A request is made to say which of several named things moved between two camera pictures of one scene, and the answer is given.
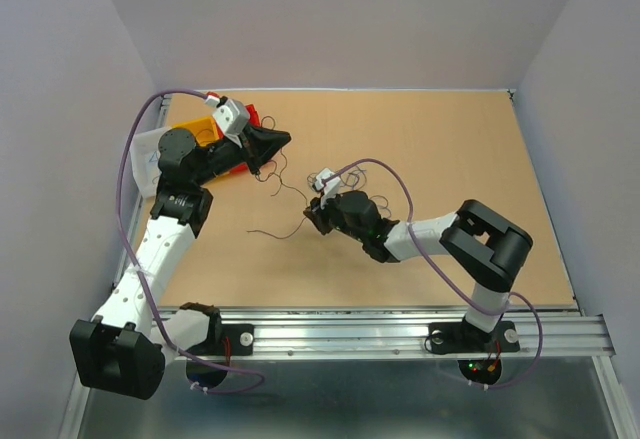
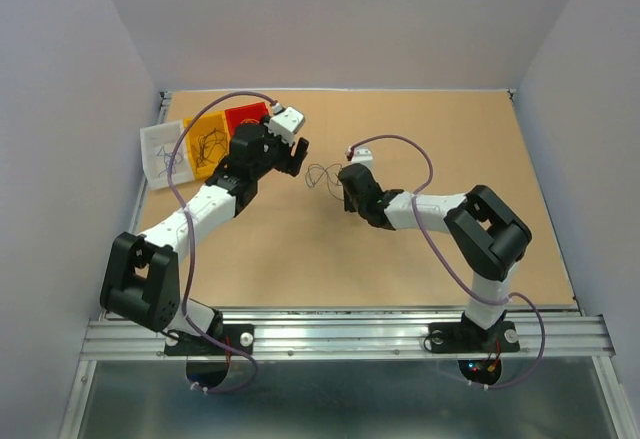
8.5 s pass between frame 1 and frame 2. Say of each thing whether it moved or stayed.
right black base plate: stayed
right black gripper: moved
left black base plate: stayed
